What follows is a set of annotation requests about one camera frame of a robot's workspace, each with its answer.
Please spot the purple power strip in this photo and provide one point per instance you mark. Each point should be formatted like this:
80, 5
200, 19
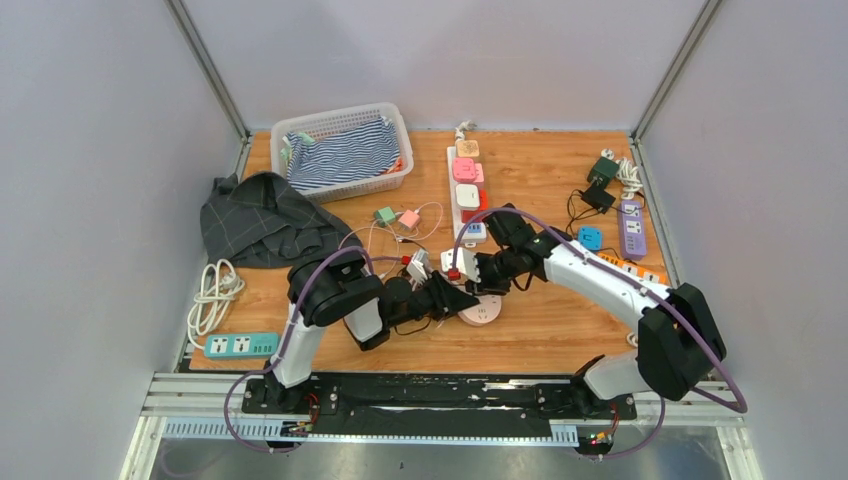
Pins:
632, 225

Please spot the dark green adapter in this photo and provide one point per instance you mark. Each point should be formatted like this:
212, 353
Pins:
602, 172

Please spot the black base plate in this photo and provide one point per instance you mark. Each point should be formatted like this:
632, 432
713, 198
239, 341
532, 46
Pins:
434, 404

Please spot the red plug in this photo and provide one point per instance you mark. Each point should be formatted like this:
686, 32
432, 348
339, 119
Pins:
466, 215

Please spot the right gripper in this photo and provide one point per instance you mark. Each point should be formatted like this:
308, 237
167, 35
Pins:
485, 286

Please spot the green small charger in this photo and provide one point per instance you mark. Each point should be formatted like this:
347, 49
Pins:
385, 216

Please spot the orange power strip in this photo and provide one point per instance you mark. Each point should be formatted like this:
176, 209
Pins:
632, 268

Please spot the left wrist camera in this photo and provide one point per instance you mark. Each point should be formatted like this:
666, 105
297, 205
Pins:
419, 268

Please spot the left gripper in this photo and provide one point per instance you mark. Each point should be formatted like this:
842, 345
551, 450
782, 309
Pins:
446, 299

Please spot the round pink socket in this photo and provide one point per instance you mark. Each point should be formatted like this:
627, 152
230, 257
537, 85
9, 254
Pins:
485, 312

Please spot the white plug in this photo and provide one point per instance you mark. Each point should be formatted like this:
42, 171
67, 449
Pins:
466, 196

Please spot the white plastic basket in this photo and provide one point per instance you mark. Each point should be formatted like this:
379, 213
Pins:
328, 123

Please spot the pink plug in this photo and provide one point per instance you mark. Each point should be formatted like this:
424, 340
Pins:
467, 171

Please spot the beige plug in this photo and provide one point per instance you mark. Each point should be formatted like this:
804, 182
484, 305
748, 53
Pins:
467, 148

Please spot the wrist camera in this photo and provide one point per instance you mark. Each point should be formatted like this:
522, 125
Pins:
460, 263
419, 268

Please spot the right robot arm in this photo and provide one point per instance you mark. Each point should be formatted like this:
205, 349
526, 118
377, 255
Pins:
678, 341

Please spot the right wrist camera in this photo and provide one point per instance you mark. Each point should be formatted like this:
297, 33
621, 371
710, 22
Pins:
460, 263

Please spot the blue plug adapter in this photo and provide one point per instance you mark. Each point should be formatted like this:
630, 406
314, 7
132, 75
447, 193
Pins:
590, 238

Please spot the black adapter at right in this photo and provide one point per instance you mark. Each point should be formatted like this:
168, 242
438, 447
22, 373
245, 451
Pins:
597, 198

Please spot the striped cloth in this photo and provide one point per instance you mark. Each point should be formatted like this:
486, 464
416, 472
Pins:
367, 151

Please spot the teal power strip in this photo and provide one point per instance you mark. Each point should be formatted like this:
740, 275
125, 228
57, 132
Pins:
241, 345

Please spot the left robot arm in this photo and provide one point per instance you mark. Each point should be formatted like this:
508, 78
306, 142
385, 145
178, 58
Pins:
343, 287

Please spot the white long power strip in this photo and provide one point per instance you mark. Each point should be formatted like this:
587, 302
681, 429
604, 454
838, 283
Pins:
472, 233

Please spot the dark grey plaid cloth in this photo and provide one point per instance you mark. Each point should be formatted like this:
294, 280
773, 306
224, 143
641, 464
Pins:
262, 222

